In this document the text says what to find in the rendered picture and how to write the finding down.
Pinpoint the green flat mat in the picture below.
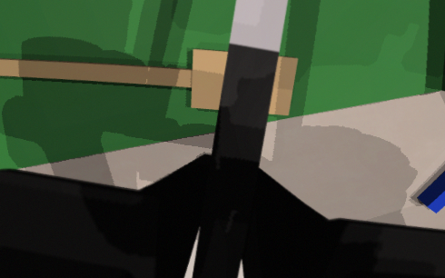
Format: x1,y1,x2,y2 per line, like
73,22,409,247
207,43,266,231
0,0,445,169

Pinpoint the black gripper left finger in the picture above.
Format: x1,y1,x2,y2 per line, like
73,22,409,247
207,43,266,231
0,154,212,278

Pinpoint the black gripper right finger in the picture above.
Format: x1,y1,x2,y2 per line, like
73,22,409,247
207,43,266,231
242,167,445,278

